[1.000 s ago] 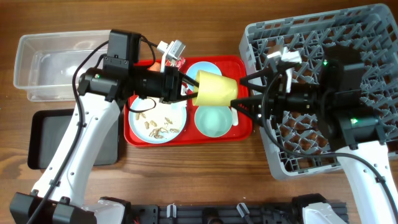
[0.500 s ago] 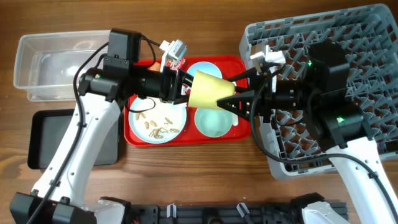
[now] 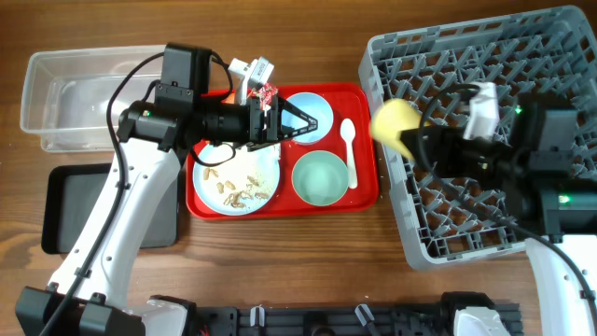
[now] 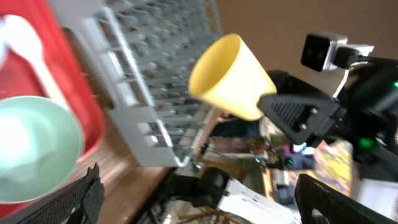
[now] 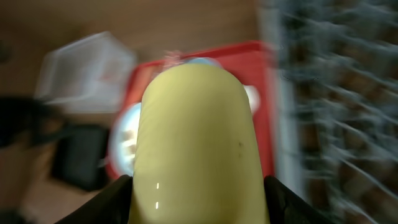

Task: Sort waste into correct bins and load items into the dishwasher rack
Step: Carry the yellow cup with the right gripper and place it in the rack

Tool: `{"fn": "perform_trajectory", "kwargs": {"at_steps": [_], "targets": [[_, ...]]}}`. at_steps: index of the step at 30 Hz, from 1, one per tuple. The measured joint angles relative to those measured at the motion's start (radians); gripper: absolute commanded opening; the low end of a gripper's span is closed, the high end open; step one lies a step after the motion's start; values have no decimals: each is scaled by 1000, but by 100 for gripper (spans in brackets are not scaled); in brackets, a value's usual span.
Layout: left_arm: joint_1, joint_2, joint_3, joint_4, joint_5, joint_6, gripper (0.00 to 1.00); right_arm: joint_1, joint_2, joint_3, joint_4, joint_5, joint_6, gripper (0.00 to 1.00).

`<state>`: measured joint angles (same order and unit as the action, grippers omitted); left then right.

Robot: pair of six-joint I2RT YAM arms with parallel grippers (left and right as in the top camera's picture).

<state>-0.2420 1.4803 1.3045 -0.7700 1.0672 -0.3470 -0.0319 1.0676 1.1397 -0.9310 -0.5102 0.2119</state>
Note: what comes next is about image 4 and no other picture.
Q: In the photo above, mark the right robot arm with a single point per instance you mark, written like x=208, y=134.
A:
x=382, y=164

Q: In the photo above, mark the grey dishwasher rack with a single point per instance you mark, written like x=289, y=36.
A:
x=142, y=52

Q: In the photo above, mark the mint green bowl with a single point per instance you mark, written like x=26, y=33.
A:
x=41, y=142

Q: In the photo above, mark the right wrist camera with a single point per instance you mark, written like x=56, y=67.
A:
x=319, y=50

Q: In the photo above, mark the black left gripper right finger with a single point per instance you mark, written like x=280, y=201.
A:
x=311, y=194

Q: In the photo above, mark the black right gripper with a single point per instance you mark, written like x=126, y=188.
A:
x=306, y=114

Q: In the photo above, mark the white plastic spoon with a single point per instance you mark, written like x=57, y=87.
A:
x=24, y=41

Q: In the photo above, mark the yellow plastic cup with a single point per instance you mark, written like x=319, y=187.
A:
x=229, y=76

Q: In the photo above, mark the red plastic tray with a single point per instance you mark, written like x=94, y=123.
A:
x=18, y=77

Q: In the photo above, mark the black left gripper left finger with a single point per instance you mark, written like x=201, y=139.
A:
x=79, y=202

